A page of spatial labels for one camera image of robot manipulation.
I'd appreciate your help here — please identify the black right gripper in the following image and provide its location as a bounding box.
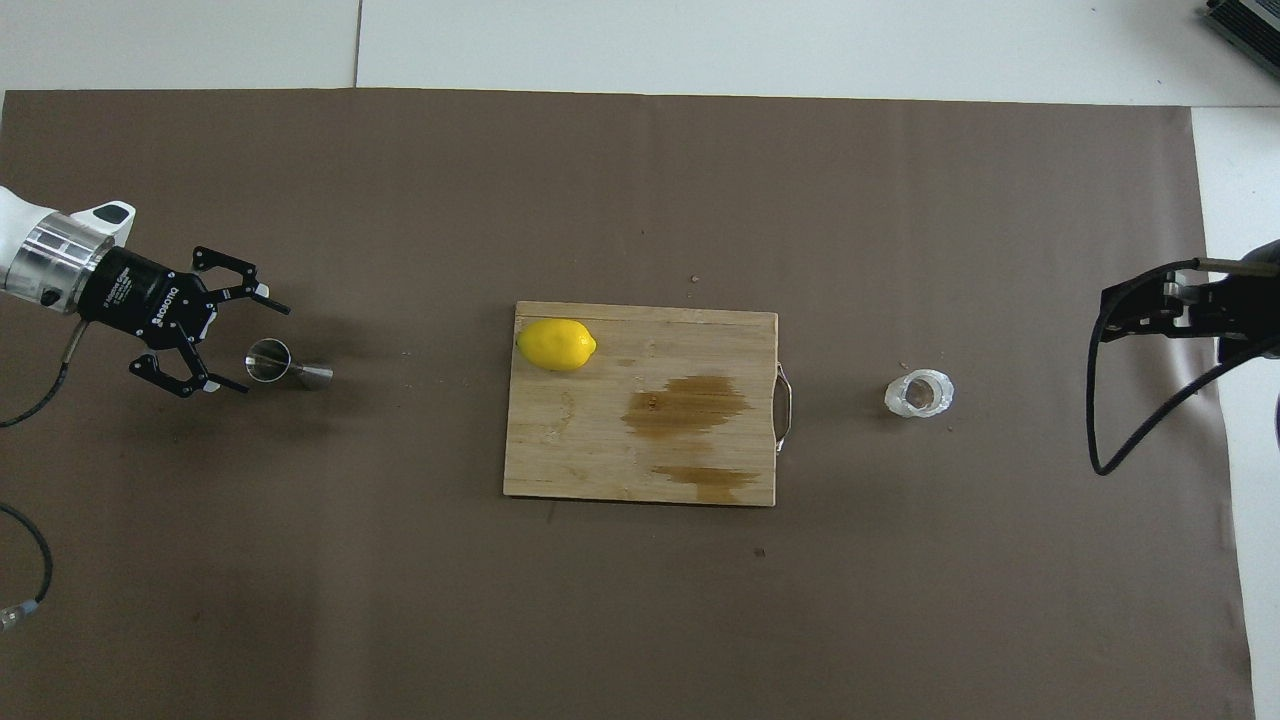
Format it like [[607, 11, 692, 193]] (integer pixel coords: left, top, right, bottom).
[[1100, 240, 1280, 366]]

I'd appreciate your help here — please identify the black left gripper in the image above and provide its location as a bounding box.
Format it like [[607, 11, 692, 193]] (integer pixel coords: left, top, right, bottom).
[[78, 245, 292, 399]]

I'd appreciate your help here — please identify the steel double jigger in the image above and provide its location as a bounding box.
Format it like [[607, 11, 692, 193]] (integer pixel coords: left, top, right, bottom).
[[245, 338, 334, 391]]

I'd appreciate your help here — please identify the small clear glass cup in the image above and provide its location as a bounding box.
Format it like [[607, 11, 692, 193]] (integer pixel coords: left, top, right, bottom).
[[884, 368, 955, 420]]

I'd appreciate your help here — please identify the black ribbed device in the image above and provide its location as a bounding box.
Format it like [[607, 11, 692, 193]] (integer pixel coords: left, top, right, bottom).
[[1198, 0, 1280, 81]]

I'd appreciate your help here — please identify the brown paper table mat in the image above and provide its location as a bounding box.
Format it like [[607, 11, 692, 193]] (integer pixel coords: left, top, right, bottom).
[[0, 88, 1256, 720]]

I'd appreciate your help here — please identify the yellow lemon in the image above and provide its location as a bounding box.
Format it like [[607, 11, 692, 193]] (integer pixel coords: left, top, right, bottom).
[[516, 318, 598, 373]]

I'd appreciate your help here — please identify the wooden cutting board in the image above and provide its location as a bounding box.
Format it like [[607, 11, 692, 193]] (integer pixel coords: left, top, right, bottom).
[[502, 301, 796, 507]]

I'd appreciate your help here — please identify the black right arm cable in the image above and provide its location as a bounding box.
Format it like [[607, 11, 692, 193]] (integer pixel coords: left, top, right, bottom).
[[1088, 258, 1280, 476]]

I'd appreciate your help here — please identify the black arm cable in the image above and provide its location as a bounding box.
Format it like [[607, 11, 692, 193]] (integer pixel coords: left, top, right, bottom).
[[0, 325, 86, 633], [1088, 258, 1280, 476]]

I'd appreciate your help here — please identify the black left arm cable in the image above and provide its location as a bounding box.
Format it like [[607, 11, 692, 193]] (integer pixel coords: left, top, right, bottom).
[[0, 325, 86, 633]]

